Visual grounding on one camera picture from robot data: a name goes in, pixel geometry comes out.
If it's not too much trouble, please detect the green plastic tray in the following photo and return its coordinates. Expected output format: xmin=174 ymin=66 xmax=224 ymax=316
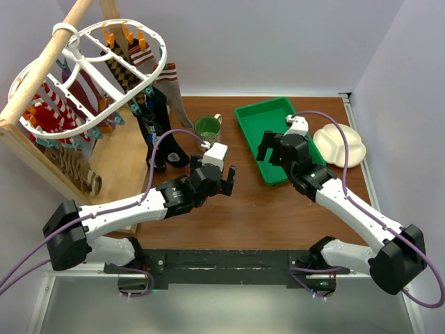
xmin=234 ymin=97 xmax=327 ymax=187

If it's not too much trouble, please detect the grey red striped sock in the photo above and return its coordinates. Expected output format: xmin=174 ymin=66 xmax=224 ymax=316
xmin=154 ymin=63 xmax=193 ymax=129
xmin=129 ymin=42 xmax=157 ymax=72

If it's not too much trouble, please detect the wooden drying rack frame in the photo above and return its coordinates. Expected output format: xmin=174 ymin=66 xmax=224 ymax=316
xmin=1 ymin=1 xmax=157 ymax=205

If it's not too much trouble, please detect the maroon purple sock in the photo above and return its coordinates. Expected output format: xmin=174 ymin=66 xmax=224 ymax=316
xmin=67 ymin=70 xmax=102 ymax=120

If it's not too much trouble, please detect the black white striped sock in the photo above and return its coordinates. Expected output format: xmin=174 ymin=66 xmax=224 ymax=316
xmin=147 ymin=88 xmax=190 ymax=173

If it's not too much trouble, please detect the black blue logo sock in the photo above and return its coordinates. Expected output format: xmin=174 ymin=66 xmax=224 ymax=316
xmin=131 ymin=87 xmax=175 ymax=173

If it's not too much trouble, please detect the brown yellow argyle sock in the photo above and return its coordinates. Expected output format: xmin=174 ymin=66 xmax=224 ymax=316
xmin=106 ymin=42 xmax=145 ymax=105

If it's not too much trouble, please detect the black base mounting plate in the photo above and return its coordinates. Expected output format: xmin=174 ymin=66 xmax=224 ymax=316
xmin=103 ymin=248 xmax=348 ymax=296

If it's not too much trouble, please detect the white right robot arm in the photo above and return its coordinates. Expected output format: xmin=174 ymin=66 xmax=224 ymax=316
xmin=257 ymin=131 xmax=426 ymax=295

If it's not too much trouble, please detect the green ceramic mug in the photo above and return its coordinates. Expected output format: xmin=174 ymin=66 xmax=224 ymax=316
xmin=194 ymin=114 xmax=223 ymax=145

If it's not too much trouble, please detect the red white striped sock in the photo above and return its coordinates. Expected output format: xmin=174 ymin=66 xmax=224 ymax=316
xmin=22 ymin=81 xmax=86 ymax=133

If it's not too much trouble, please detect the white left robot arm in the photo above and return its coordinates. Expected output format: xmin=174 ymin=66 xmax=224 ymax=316
xmin=42 ymin=154 xmax=236 ymax=273

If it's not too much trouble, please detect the white oval sock hanger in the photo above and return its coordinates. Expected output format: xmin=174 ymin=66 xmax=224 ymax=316
xmin=1 ymin=19 xmax=168 ymax=139

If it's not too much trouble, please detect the cream divided plate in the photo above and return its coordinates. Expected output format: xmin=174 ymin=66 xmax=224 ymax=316
xmin=313 ymin=123 xmax=366 ymax=168

